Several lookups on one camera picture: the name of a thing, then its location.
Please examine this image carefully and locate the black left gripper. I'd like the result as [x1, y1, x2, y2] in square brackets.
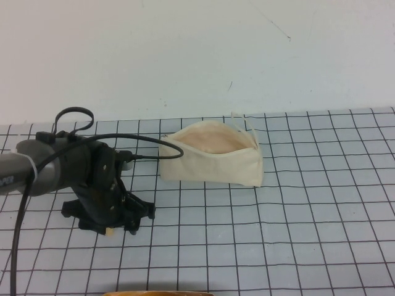
[61, 142, 156, 236]

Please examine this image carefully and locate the white zip tie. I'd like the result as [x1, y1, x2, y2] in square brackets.
[27, 155, 40, 183]

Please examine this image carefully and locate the long black camera cable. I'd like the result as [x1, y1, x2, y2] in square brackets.
[8, 134, 185, 296]

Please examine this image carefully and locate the looped black arm cable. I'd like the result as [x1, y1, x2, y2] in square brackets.
[54, 106, 95, 137]

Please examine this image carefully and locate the grey grid-patterned table mat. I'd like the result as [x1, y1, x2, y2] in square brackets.
[0, 106, 395, 296]

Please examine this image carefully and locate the cream canvas pencil case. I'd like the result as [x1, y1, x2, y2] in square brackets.
[159, 111, 264, 188]

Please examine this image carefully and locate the orange-brown curved object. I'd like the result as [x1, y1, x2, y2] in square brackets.
[102, 290, 217, 296]

